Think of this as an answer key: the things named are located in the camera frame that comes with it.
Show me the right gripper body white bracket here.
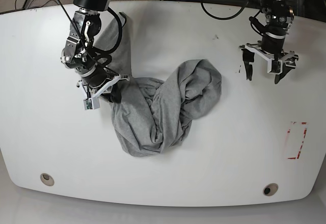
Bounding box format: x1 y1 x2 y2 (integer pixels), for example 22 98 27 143
75 68 130 99

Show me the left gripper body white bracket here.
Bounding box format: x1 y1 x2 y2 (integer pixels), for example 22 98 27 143
239 32 298 65

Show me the grey T-shirt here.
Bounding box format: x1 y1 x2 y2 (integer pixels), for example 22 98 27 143
94 11 223 158

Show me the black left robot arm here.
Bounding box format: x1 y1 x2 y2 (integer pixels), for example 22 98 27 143
239 0 298 84

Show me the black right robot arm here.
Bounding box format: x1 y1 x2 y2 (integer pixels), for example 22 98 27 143
61 0 131 109

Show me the red tape rectangle marking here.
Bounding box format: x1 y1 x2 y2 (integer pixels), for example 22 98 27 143
285 121 308 160

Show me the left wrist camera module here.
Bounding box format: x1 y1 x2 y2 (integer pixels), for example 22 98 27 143
267 60 282 75

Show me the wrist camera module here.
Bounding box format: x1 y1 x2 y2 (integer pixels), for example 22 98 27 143
267 60 282 75
83 97 100 110

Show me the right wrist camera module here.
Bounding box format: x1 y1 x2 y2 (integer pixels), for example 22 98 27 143
83 97 100 110

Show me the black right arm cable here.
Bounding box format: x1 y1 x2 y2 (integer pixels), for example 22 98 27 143
45 0 125 72

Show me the left table cable grommet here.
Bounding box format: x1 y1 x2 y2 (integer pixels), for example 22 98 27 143
40 173 55 186

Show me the table cable grommet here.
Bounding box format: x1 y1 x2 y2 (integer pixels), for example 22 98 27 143
40 173 55 186
263 183 279 197

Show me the right table cable grommet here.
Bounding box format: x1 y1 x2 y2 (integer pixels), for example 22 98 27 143
263 183 279 197

